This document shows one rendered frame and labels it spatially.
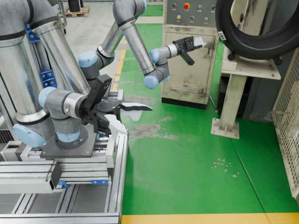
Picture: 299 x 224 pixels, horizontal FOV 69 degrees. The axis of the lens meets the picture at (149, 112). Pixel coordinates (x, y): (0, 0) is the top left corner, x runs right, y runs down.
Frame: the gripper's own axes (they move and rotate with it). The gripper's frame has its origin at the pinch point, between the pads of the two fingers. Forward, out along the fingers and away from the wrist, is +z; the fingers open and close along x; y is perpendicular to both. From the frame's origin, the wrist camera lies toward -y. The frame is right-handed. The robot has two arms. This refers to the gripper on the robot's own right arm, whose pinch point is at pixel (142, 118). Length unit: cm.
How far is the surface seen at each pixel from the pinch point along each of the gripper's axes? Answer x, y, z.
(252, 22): -141, -18, 19
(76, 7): -528, 10, -488
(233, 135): -152, 85, 29
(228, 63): -106, 6, 11
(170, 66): -173, 35, -50
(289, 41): -104, -12, 42
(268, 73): -113, 10, 37
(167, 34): -167, 2, -56
